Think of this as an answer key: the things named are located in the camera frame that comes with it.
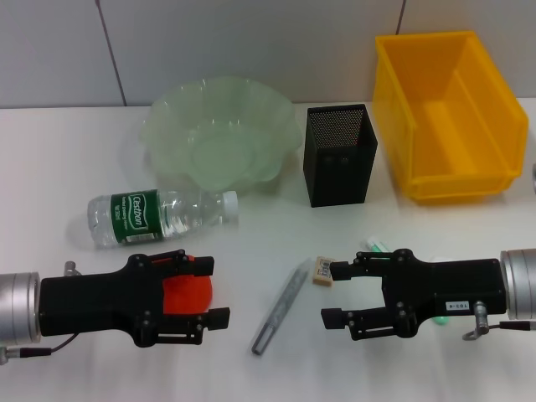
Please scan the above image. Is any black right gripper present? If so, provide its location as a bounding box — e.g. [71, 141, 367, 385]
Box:
[320, 249, 506, 342]

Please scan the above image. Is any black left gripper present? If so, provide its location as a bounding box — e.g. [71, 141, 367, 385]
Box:
[39, 249, 232, 348]

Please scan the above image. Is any red-orange fruit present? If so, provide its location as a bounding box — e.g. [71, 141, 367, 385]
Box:
[161, 253, 215, 317]

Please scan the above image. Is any clear green-label water bottle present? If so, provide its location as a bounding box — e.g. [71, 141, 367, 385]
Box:
[86, 188, 240, 250]

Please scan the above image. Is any beige eraser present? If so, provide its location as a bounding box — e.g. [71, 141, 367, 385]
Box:
[312, 255, 338, 288]

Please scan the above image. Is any grey pen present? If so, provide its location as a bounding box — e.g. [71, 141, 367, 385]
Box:
[250, 258, 313, 356]

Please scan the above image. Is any black mesh pen holder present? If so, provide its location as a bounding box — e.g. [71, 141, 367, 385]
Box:
[302, 103, 379, 209]

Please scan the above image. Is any translucent green fruit plate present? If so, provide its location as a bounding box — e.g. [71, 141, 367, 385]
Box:
[140, 75, 303, 194]

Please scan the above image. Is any yellow plastic bin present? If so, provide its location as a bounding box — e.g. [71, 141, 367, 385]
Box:
[374, 29, 529, 205]

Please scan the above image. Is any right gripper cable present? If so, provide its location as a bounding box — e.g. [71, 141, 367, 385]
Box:
[462, 300, 536, 341]

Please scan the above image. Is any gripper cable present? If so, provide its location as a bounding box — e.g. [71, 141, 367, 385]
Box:
[0, 332, 81, 366]
[462, 300, 536, 341]

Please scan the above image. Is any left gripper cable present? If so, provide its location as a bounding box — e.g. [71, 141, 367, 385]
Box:
[0, 332, 81, 366]

